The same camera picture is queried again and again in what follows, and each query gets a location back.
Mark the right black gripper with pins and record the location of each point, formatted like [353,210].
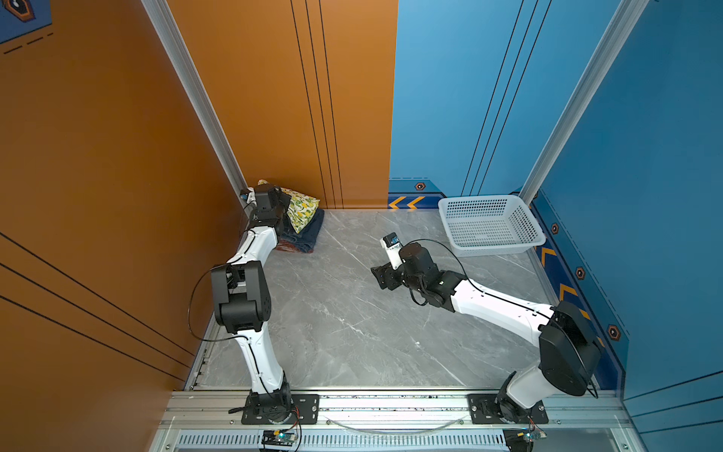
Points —
[385,273]

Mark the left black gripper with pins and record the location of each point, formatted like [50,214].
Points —
[281,199]

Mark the lemon print skirt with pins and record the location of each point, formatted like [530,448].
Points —
[300,212]

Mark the dark blue denim skirt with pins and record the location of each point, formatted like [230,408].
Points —
[306,239]

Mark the white plastic laundry basket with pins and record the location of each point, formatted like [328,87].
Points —
[489,225]

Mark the red plaid skirt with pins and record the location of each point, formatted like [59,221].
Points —
[285,246]

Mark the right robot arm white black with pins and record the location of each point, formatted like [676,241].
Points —
[570,350]

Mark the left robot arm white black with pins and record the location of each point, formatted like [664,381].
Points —
[243,306]

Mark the left green circuit board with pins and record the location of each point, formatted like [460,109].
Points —
[278,440]

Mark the green circuit board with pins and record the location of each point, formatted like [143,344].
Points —
[521,441]
[278,440]

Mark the right green circuit board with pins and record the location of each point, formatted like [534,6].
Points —
[521,441]

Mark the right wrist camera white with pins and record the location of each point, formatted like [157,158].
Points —
[392,247]

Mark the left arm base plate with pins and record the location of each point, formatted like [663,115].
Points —
[267,410]

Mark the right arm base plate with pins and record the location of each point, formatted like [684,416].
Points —
[486,409]

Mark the left aluminium corner post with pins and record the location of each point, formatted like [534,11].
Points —
[169,33]

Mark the aluminium corner post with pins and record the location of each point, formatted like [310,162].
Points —
[169,33]
[606,52]

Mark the aluminium front rail frame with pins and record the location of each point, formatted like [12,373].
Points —
[430,419]

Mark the right aluminium corner post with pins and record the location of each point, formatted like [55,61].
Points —
[606,52]

